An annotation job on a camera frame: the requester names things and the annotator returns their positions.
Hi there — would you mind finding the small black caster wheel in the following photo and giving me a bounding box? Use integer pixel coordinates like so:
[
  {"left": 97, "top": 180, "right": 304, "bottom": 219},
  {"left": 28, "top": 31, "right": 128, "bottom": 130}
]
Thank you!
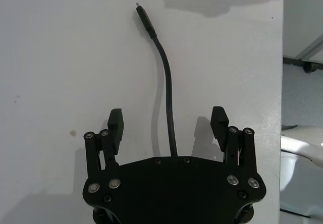
[{"left": 303, "top": 62, "right": 319, "bottom": 74}]

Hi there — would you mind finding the white rounded plastic housing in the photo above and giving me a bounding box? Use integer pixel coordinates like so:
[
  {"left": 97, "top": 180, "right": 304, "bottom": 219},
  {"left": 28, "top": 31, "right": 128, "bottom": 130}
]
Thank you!
[{"left": 280, "top": 127, "right": 323, "bottom": 224}]

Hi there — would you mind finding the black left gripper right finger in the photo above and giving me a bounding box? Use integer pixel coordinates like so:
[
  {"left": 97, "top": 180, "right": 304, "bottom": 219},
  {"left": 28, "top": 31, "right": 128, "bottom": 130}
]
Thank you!
[{"left": 210, "top": 106, "right": 258, "bottom": 176}]

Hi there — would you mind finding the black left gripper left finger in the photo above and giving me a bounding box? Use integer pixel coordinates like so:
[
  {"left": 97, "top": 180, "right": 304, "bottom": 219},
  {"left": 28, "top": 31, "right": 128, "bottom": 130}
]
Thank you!
[{"left": 84, "top": 108, "right": 125, "bottom": 182}]

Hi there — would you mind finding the pale grey framed panel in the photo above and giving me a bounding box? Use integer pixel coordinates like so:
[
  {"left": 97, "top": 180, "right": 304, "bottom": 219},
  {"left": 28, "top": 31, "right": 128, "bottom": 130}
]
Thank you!
[{"left": 282, "top": 31, "right": 323, "bottom": 66}]

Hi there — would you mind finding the thin black cable silver plug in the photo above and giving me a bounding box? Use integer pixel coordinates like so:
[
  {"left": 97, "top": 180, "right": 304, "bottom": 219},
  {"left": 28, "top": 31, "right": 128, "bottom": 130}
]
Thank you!
[{"left": 134, "top": 2, "right": 179, "bottom": 158}]

